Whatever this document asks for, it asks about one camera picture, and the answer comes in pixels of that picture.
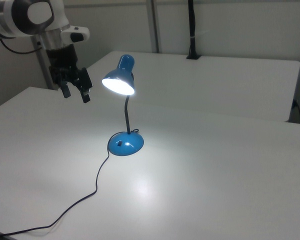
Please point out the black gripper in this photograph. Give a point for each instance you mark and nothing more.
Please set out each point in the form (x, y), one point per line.
(62, 58)

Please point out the blue gooseneck desk lamp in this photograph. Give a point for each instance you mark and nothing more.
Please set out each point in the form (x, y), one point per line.
(126, 145)

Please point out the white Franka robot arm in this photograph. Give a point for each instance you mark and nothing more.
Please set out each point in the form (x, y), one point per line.
(57, 12)

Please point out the black pole with clamp base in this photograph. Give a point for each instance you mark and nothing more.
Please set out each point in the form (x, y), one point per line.
(192, 25)

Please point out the aluminium profile post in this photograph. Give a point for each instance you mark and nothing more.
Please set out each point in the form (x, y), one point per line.
(43, 65)

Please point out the grey metal partition post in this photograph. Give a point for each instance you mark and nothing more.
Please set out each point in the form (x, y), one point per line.
(153, 25)

